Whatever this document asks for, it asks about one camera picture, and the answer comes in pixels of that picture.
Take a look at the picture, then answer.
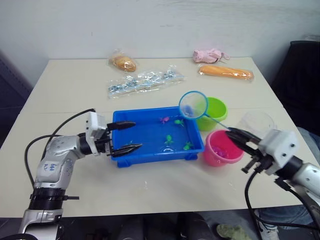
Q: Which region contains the pink plastic bucket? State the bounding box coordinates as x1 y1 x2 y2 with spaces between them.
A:
202 129 245 168

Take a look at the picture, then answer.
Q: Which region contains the black chair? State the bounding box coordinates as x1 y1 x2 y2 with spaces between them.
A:
271 40 320 134

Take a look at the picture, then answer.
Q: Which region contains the blue hand fishing net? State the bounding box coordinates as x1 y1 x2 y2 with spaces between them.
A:
178 90 231 132

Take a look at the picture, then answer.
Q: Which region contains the long bread in bag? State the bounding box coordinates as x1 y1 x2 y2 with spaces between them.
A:
197 64 256 82

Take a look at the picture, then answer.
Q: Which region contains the pink toy fish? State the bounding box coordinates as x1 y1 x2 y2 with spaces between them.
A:
212 146 230 159

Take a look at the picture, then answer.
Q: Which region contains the dark grey partition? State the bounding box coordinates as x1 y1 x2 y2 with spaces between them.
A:
0 49 34 149

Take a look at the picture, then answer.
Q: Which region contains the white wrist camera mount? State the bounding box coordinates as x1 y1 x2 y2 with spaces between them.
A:
258 128 300 176
84 111 109 155

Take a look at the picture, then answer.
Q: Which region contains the green shoe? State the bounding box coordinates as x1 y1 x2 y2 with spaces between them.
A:
215 223 252 240

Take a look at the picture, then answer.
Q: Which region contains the blue jeans leg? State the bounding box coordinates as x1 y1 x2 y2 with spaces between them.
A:
296 126 320 161

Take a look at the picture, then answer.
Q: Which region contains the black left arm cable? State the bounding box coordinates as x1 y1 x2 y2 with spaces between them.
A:
24 108 97 187

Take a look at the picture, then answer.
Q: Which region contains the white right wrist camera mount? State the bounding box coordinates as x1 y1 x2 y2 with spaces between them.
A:
258 128 300 176

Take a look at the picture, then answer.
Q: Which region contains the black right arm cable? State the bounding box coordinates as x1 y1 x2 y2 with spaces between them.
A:
244 169 320 240

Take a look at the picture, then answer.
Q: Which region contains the white shoe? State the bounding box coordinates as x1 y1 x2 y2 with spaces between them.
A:
254 214 280 240

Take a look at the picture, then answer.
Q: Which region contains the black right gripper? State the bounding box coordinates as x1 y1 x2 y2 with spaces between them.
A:
225 127 273 174

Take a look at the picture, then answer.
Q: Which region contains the pink plush toy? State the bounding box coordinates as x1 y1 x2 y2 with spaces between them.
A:
192 48 231 64

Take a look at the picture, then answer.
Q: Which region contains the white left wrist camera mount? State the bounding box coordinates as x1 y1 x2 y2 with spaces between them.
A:
84 111 109 155

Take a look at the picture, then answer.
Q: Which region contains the green plastic bucket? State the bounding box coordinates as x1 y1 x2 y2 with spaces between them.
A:
195 96 229 132

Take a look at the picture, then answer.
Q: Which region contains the clear bag of small items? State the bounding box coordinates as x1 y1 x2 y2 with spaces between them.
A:
107 64 186 100

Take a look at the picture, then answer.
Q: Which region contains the blue plastic tub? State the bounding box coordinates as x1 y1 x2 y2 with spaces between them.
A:
111 106 206 169

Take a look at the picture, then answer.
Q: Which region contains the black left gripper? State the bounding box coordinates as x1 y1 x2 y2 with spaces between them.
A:
94 120 144 158

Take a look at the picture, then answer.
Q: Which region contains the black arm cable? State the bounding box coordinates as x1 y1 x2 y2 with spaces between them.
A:
24 108 97 187
244 169 320 240

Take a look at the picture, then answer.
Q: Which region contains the clear plastic cup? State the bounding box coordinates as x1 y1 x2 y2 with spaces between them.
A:
235 111 276 137

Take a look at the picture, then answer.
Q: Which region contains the round bread in bag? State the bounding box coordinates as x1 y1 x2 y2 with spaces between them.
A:
108 48 138 74

